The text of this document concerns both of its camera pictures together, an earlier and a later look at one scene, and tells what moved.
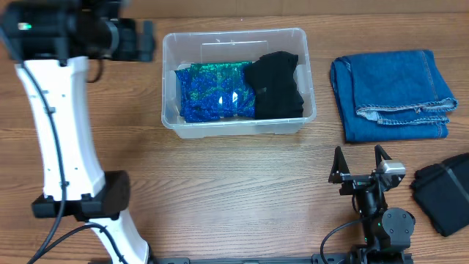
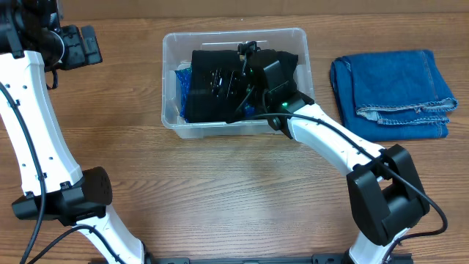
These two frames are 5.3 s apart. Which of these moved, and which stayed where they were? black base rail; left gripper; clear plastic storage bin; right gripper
Moved: right gripper; left gripper
Stayed: clear plastic storage bin; black base rail
